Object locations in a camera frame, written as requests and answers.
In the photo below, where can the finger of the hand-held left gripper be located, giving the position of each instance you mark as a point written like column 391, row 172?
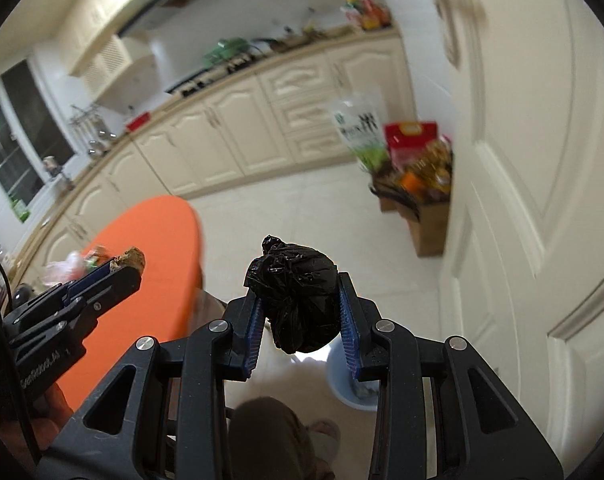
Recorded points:
column 114, row 292
column 89, row 282

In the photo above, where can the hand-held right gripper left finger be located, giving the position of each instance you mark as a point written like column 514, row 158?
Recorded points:
column 254, row 335

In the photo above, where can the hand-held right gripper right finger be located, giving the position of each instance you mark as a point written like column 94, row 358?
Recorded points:
column 349, row 330

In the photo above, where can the brown bread crust piece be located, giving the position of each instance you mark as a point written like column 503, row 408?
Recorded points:
column 132, row 257

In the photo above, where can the blue plastic trash bin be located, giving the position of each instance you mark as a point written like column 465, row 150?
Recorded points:
column 342, row 385

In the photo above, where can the black plastic bag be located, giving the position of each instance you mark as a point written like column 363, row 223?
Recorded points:
column 297, row 290

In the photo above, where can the person's left hand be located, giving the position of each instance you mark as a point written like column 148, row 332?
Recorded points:
column 52, row 410

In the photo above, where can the colourful snack wrapper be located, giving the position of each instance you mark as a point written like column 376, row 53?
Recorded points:
column 97, row 257

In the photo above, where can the pink plastic bag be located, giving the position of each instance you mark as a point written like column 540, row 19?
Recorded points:
column 67, row 267

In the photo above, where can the orange round table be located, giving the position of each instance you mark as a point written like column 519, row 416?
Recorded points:
column 147, row 230

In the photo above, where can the green dish soap bottle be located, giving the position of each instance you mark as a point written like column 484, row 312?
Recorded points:
column 20, row 208

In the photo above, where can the person's right leg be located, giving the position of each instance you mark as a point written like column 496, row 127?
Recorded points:
column 267, row 440

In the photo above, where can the grey slipper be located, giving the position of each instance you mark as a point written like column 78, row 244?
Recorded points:
column 324, row 440

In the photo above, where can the large cardboard box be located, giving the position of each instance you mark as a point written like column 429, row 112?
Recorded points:
column 431, row 230

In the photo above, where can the small cardboard box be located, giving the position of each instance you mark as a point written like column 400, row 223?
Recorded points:
column 389, row 206

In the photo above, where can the black patterned tote bag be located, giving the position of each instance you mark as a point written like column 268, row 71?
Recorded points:
column 391, row 192

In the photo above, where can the metal utensil rack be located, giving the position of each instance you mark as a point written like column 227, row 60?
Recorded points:
column 89, row 125

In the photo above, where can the red container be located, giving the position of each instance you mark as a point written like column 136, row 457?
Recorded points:
column 138, row 121

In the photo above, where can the brown sauce bottle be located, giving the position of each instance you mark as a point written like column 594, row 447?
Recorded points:
column 442, row 181

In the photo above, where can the kitchen window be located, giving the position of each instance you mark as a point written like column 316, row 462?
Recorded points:
column 27, row 110

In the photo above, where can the yellow cooking oil bottle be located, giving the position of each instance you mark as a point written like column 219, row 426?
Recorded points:
column 426, row 160

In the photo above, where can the cream kitchen base cabinets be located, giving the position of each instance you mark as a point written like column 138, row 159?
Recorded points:
column 222, row 130

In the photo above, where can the white green rice bag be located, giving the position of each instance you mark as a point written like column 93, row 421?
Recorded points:
column 359, row 130

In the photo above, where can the black gas stove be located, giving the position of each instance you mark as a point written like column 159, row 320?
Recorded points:
column 192, row 84

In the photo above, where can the white panel door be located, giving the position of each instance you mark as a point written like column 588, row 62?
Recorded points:
column 531, row 160

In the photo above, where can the green pot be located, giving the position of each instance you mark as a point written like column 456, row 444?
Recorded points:
column 227, row 50

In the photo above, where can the pile of colourful packets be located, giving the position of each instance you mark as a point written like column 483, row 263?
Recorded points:
column 369, row 10

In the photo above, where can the cream wall cabinet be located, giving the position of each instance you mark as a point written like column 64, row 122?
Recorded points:
column 97, row 25

